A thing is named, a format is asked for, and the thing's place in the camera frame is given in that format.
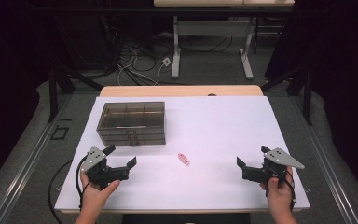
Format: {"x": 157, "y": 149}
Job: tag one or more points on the white-legged desk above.
{"x": 211, "y": 28}

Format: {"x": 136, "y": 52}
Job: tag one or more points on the person's left hand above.
{"x": 94, "y": 197}

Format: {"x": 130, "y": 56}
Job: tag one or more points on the person's right hand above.
{"x": 279, "y": 197}

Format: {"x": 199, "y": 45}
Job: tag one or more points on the pink hair clip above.
{"x": 183, "y": 158}

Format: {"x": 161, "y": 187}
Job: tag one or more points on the translucent brown drawer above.
{"x": 130, "y": 138}

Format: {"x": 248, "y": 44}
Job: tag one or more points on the wooden table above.
{"x": 180, "y": 90}

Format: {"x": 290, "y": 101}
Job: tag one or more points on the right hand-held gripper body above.
{"x": 278, "y": 157}

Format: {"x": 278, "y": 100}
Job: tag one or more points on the translucent brown storage box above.
{"x": 132, "y": 116}

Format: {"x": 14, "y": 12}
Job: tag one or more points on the white power adapter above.
{"x": 166, "y": 61}

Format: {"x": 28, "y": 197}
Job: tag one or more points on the metal floor rail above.
{"x": 28, "y": 161}
{"x": 326, "y": 168}

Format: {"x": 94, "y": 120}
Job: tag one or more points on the white table sheet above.
{"x": 205, "y": 130}

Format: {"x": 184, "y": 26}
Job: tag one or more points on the black curtain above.
{"x": 345, "y": 77}
{"x": 6, "y": 77}

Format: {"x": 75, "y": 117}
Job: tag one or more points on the black metal stand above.
{"x": 53, "y": 93}
{"x": 306, "y": 96}

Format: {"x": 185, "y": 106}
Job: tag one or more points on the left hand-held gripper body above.
{"x": 97, "y": 161}

